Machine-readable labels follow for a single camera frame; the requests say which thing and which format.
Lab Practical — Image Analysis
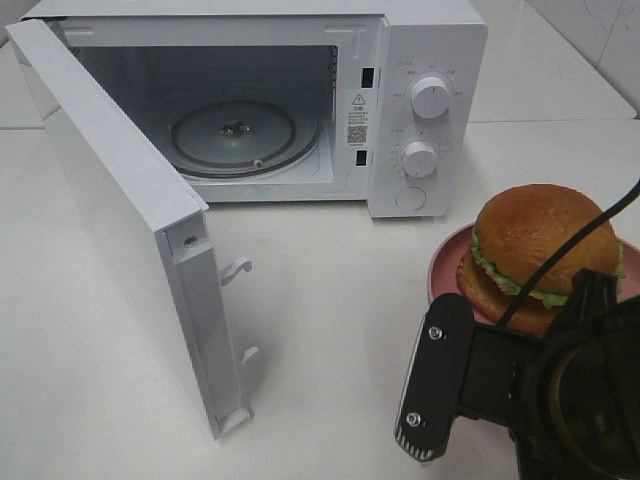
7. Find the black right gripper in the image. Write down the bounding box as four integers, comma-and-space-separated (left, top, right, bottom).
452, 269, 624, 425

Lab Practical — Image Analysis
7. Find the burger with lettuce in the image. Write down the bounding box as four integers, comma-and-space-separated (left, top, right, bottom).
456, 184, 625, 336

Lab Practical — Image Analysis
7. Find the round white door-release button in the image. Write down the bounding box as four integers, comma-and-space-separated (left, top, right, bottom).
395, 187, 426, 212

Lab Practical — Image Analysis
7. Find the white microwave door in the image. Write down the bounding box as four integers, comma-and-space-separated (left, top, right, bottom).
8, 20, 259, 438

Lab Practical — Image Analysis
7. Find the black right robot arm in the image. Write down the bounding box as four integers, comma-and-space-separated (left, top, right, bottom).
459, 270, 639, 479

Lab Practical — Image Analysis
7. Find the white lower timer knob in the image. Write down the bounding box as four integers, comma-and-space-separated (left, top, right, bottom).
402, 141, 438, 178

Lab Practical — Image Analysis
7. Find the white upper power knob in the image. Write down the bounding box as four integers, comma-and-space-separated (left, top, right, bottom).
410, 74, 451, 119

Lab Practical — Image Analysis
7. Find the white microwave oven body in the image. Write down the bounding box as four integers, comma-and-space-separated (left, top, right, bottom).
14, 1, 488, 218

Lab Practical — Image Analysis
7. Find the white warning label sticker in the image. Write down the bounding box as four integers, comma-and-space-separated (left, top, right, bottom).
345, 89, 371, 147

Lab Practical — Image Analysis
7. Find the glass microwave turntable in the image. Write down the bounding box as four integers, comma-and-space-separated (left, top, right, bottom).
170, 100, 321, 179

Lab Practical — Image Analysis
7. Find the black camera cable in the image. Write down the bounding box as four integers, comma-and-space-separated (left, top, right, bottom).
497, 174, 640, 331

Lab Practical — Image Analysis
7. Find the black wrist camera with heatsink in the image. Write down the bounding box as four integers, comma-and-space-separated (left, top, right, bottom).
394, 293, 474, 462

